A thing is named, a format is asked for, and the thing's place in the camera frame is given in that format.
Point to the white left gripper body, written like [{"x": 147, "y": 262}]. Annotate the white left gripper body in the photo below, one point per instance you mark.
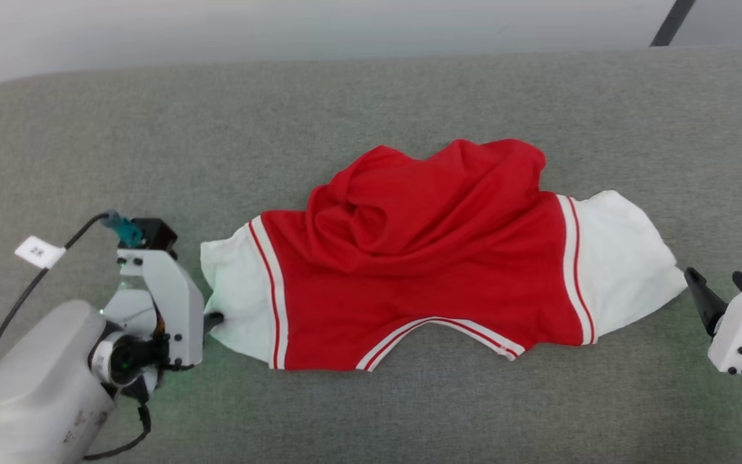
[{"x": 174, "y": 303}]

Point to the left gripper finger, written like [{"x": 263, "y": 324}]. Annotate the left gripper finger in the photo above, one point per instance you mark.
[{"x": 214, "y": 321}]

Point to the red and white shirt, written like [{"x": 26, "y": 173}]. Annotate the red and white shirt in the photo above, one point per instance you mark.
[{"x": 442, "y": 277}]

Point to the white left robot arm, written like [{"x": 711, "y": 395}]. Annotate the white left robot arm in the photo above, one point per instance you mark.
[{"x": 29, "y": 393}]

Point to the black diagonal strip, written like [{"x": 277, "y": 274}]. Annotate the black diagonal strip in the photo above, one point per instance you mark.
[{"x": 672, "y": 23}]

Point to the grey fabric sofa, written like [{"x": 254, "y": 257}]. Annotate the grey fabric sofa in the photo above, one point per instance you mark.
[{"x": 371, "y": 103}]

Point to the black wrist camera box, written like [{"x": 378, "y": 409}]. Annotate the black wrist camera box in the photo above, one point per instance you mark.
[{"x": 153, "y": 234}]

